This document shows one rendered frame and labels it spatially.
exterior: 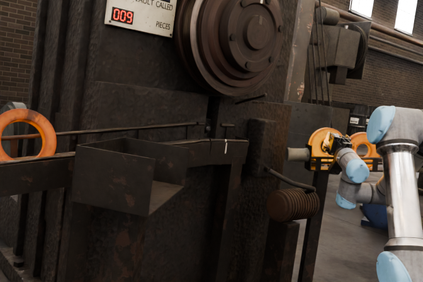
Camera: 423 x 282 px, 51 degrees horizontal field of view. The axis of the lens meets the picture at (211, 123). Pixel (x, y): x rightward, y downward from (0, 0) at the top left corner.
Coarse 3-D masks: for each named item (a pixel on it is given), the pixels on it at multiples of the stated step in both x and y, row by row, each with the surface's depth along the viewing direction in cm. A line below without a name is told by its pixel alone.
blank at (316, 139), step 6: (318, 132) 185; (324, 132) 185; (336, 132) 186; (312, 138) 185; (318, 138) 185; (324, 138) 185; (312, 144) 185; (318, 144) 185; (312, 150) 185; (318, 150) 185; (330, 156) 186
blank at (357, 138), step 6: (360, 132) 188; (354, 138) 186; (360, 138) 186; (366, 138) 186; (354, 144) 186; (366, 144) 188; (372, 144) 187; (354, 150) 186; (372, 150) 187; (366, 156) 188; (372, 156) 187; (378, 156) 188
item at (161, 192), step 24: (96, 144) 114; (120, 144) 128; (144, 144) 129; (96, 168) 104; (120, 168) 103; (144, 168) 101; (168, 168) 127; (72, 192) 106; (96, 192) 105; (120, 192) 103; (144, 192) 102; (168, 192) 120; (120, 216) 117; (144, 216) 102; (120, 240) 117; (120, 264) 118
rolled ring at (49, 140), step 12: (24, 108) 125; (0, 120) 120; (12, 120) 122; (24, 120) 125; (36, 120) 126; (0, 132) 120; (48, 132) 128; (0, 144) 119; (48, 144) 127; (0, 156) 118
